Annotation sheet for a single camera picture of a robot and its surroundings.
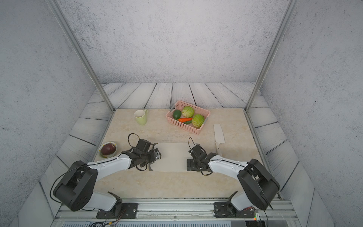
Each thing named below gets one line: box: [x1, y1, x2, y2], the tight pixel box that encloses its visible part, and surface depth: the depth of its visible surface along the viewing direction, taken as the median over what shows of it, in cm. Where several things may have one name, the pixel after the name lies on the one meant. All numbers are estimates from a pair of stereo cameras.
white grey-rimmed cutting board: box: [150, 142, 197, 173], surface depth 94 cm
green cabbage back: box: [181, 105, 195, 119], surface depth 113 cm
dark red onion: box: [100, 143, 117, 155], surface depth 93 cm
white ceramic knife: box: [213, 123, 225, 157], surface depth 107 cm
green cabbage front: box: [191, 113, 205, 129], surface depth 107 cm
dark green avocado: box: [172, 109, 182, 120], surface depth 116 cm
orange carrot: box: [178, 117, 193, 123], surface depth 113 cm
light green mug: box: [133, 108, 148, 126], surface depth 109 cm
